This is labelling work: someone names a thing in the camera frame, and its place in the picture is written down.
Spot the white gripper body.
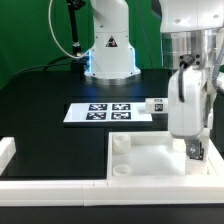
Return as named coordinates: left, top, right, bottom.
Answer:
left=168, top=67, right=209, bottom=139

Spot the white marker sheet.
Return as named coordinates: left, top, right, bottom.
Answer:
left=64, top=102, right=152, bottom=123

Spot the white square tabletop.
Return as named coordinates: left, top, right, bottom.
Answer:
left=107, top=131, right=224, bottom=180

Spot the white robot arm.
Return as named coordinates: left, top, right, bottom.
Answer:
left=85, top=0, right=224, bottom=159

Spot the white cable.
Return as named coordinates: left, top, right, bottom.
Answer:
left=48, top=0, right=90, bottom=60

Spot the black cable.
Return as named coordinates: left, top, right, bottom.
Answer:
left=0, top=55, right=84, bottom=92

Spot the black camera stand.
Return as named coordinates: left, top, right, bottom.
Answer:
left=66, top=0, right=86, bottom=72

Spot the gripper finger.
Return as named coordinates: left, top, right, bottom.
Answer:
left=185, top=139, right=200, bottom=159

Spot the white obstacle fence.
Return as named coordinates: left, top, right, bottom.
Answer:
left=0, top=133, right=224, bottom=208

